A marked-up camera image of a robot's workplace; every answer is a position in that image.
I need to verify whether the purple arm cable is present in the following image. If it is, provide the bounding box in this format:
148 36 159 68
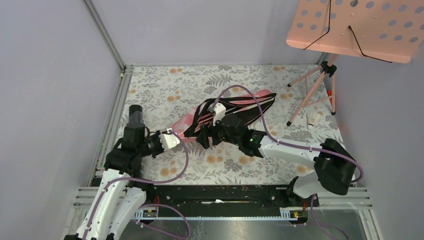
81 130 192 240
208 84 365 240

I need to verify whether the aluminium frame rail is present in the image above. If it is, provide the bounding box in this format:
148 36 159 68
66 0 135 240

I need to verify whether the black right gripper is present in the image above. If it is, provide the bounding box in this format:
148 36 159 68
196 113 241 150

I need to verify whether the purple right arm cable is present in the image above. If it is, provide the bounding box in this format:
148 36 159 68
208 84 365 240

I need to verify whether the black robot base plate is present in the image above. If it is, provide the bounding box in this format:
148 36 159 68
134 185 320 220

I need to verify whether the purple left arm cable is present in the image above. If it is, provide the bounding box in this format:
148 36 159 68
81 130 192 240

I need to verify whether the pink racket bag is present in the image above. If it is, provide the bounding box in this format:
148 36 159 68
171 89 277 143

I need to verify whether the pink music stand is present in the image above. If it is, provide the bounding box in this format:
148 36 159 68
286 0 424 126

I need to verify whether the floral fern tablecloth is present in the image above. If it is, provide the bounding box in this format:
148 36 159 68
116 64 343 185

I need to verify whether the white shuttlecock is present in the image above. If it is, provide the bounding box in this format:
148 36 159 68
306 112 322 130

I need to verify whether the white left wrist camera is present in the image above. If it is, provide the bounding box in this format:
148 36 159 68
159 132 181 151

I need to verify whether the black shuttlecock tube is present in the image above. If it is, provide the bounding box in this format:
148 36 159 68
128 104 144 126

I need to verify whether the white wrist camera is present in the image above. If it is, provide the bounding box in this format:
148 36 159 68
159 132 181 151
208 103 227 126

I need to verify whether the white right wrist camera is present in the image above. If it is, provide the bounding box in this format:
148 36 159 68
208 103 227 126

